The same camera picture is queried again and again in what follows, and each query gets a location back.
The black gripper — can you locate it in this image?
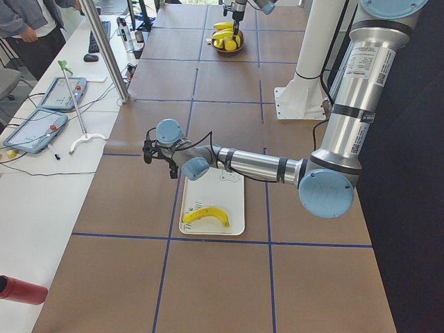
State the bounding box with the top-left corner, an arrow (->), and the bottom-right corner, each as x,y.
157,148 -> 178,179
232,11 -> 244,36

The yellow banana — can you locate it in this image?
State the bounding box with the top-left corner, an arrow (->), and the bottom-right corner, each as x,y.
182,207 -> 230,228
213,22 -> 234,31
212,29 -> 241,40
213,38 -> 225,50

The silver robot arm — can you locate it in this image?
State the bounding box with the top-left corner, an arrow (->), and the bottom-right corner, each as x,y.
143,1 -> 425,218
228,0 -> 275,35

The brown wicker basket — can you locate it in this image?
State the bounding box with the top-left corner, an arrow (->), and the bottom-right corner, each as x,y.
210,30 -> 244,54

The yellow lemon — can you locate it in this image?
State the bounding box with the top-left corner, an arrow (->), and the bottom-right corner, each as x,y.
223,38 -> 238,52

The white bear tray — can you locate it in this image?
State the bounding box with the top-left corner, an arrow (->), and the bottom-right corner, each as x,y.
178,168 -> 245,236

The black marker pen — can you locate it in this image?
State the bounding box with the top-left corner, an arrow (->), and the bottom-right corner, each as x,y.
47,144 -> 61,160

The blue teach pendant far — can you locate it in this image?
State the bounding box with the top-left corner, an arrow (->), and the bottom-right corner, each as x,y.
38,77 -> 87,112

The blue teach pendant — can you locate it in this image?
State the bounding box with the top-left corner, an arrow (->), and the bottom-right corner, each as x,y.
38,77 -> 87,112
3,108 -> 68,154

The black computer mouse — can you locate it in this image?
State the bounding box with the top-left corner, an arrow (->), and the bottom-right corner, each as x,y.
83,53 -> 99,63

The black keyboard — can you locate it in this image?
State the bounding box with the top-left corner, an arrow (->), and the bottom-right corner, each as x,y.
87,20 -> 112,54

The blue teach pendant near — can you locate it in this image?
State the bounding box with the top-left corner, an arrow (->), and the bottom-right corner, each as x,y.
3,108 -> 68,154

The grabber reach tool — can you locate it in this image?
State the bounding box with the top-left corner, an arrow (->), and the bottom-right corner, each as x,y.
58,60 -> 107,155

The red bottle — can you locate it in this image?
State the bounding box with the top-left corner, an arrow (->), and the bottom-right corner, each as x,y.
1,275 -> 48,305

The person in grey jacket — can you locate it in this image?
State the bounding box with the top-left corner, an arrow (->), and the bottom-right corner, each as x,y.
1,0 -> 82,80

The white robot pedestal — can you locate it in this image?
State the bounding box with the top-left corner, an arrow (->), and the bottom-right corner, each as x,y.
274,0 -> 347,120

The aluminium frame post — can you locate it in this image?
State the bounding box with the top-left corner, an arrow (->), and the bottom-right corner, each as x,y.
79,0 -> 130,103

